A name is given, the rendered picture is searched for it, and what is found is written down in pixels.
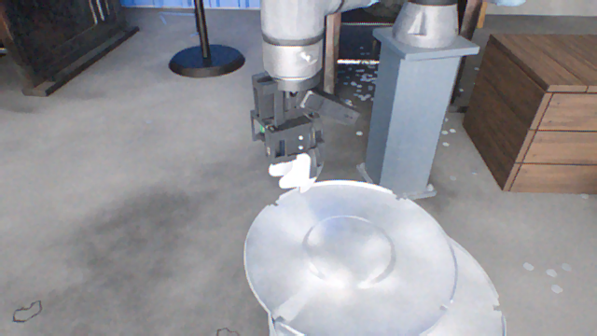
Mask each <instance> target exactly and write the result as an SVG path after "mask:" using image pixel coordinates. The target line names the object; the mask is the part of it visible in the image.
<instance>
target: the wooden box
mask: <svg viewBox="0 0 597 336"><path fill-rule="evenodd" d="M489 38H490V39H491V40H488V41H487V45H486V48H485V50H484V53H483V57H482V59H481V62H480V69H479V70H480V72H479V73H478V76H477V80H476V82H475V85H474V88H473V91H472V94H471V97H470V101H469V103H468V106H467V109H466V112H465V117H464V120H463V123H462V125H463V126H464V128H465V130H466V132H467V134H468V135H469V137H470V139H471V140H472V142H473V143H474V145H475V146H476V147H477V149H478V151H479V153H480V156H481V157H482V159H483V160H484V162H485V164H486V165H487V167H488V168H489V169H490V171H491V173H492V174H493V177H494V178H495V180H496V182H497V183H498V185H499V187H500V188H501V189H502V191H511V192H547V193H586V194H597V35H529V34H490V36H489Z"/></svg>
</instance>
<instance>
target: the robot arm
mask: <svg viewBox="0 0 597 336"><path fill-rule="evenodd" d="M378 1H381V0H260V5H261V44H262V59H263V68H264V70H265V73H261V74H257V75H252V85H253V97H254V109H253V110H250V119H251V129H252V140H253V143H254V142H257V141H260V140H261V141H262V142H264V148H265V151H266V153H265V156H266V157H267V158H268V159H269V161H270V162H271V166H270V174H271V175H283V176H284V177H283V178H282V179H281V181H280V186H281V188H283V189H288V188H295V187H297V188H298V191H300V193H303V192H305V190H307V189H309V188H310V187H311V185H312V184H313V182H314V181H315V179H316V177H317V176H319V174H320V172H321V170H322V168H323V166H324V163H325V144H326V142H325V132H324V124H323V122H322V121H321V117H319V116H318V115H319V114H321V115H323V116H326V117H328V118H330V119H334V120H335V121H336V122H338V123H340V124H349V125H351V126H354V125H355V124H356V123H357V121H358V120H359V118H360V116H361V115H362V112H361V111H359V109H357V108H356V107H357V105H355V104H354V103H353V102H351V101H349V100H347V99H345V98H342V97H341V98H338V97H336V96H334V95H332V94H329V93H327V92H326V91H322V90H320V89H318V88H315V86H316V85H317V84H318V83H319V82H320V75H321V70H320V69H321V68H322V59H323V38H324V30H325V16H326V15H330V14H338V13H341V12H344V11H348V10H351V9H355V8H359V7H369V6H371V4H372V3H375V2H378ZM480 1H483V2H488V3H493V4H497V5H498V6H501V5H503V6H509V7H517V6H519V5H521V4H523V3H524V2H525V0H480ZM458 2H459V0H405V2H404V4H403V7H402V8H401V10H400V12H399V14H398V15H397V17H396V20H395V22H394V24H393V26H394V28H393V34H392V36H393V38H394V40H396V41H398V42H400V43H402V44H405V45H409V46H413V47H417V48H426V49H438V48H446V47H449V46H452V45H454V44H455V43H456V41H457V38H458V35H459V22H458V11H457V6H458ZM254 119H256V120H257V121H258V122H259V124H260V130H261V131H262V132H259V133H256V134H255V124H254Z"/></svg>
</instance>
